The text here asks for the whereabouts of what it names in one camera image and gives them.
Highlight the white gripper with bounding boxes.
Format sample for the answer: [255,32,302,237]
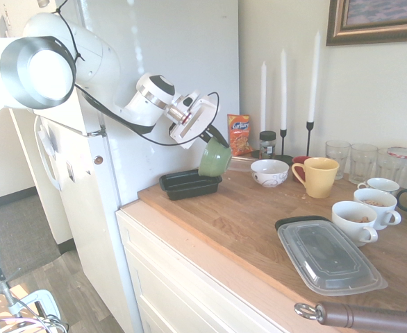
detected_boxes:
[169,96,231,151]

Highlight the green ceramic bowl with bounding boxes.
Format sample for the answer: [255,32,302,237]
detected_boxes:
[198,137,233,179]

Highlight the orange snack bag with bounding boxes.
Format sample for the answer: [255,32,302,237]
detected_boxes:
[226,114,255,157]

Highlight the glass jar with dark lid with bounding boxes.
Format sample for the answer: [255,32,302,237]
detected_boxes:
[258,130,278,161]

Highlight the black plastic food container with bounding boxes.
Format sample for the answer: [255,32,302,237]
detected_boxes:
[158,169,224,202]

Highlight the white taper candle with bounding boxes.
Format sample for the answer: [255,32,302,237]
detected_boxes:
[307,30,322,123]
[260,61,268,133]
[280,48,288,130]

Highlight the white bowl with swirl pattern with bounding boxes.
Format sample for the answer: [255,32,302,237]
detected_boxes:
[250,158,290,189]

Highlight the black candle holder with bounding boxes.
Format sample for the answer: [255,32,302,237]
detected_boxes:
[274,128,295,167]
[305,121,316,157]

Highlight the red mug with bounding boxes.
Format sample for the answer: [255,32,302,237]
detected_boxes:
[291,155,313,183]

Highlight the white refrigerator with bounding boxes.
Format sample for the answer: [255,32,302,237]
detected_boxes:
[0,0,241,333]

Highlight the yellow mug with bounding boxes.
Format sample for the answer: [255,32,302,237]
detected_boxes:
[291,157,340,200]

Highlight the clear drinking glass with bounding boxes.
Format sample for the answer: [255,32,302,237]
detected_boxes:
[349,143,379,185]
[374,148,401,183]
[325,139,351,181]

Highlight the small photo fridge magnet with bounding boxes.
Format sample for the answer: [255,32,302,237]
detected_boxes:
[65,160,77,184]

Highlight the cream counter cabinet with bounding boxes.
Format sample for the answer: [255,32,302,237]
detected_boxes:
[115,200,285,333]

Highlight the white coffee cup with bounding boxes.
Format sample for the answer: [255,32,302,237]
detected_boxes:
[331,200,379,248]
[356,177,401,196]
[353,187,403,231]

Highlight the clear plastic container lid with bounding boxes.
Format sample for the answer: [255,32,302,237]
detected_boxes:
[275,215,389,297]

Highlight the glass jar red checked lid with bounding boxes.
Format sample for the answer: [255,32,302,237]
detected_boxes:
[386,146,407,190]

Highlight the framed picture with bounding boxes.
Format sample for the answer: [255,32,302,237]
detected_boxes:
[325,0,407,47]

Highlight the white metal clamp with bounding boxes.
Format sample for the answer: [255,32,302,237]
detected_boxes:
[0,289,60,322]

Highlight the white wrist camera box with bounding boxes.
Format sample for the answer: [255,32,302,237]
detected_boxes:
[180,90,202,109]

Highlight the brown wooden handle with ring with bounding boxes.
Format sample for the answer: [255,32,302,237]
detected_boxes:
[293,300,407,333]

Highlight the bundle of thin wires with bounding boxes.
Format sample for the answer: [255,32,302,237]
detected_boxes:
[0,304,71,333]

